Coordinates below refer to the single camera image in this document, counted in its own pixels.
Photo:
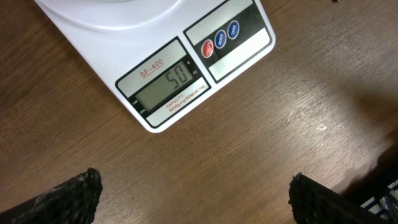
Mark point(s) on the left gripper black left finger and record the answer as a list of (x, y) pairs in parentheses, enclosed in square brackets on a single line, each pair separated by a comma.
[(73, 202)]

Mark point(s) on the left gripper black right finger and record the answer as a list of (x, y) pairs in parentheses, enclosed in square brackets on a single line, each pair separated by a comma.
[(313, 203)]

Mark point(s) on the white digital kitchen scale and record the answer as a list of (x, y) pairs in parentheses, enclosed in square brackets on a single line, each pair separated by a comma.
[(162, 58)]

